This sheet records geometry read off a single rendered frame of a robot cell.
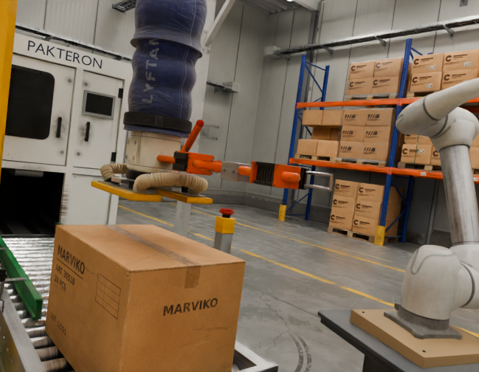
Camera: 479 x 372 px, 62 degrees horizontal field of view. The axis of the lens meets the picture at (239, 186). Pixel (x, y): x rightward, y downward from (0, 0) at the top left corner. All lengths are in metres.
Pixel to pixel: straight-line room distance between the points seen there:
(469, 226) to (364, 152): 7.49
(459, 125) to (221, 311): 1.11
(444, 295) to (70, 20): 9.82
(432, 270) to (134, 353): 0.93
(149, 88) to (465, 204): 1.17
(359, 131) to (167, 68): 8.05
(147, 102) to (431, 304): 1.09
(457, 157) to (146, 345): 1.26
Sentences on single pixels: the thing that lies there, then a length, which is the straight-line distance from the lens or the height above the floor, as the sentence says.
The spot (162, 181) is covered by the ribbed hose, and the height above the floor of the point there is 1.17.
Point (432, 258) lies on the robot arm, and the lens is 1.44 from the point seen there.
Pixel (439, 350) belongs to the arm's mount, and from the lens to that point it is 1.40.
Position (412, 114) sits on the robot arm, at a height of 1.51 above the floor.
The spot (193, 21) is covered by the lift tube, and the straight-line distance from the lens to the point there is 1.38.
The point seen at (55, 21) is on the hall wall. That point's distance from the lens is 10.35.
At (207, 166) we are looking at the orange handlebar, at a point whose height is 1.23.
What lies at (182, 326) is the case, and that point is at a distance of 1.22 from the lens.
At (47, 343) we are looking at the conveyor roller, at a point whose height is 0.53.
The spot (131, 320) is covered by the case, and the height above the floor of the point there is 0.81.
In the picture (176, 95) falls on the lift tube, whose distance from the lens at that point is 1.31.
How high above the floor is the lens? 1.25
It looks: 3 degrees down
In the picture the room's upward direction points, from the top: 7 degrees clockwise
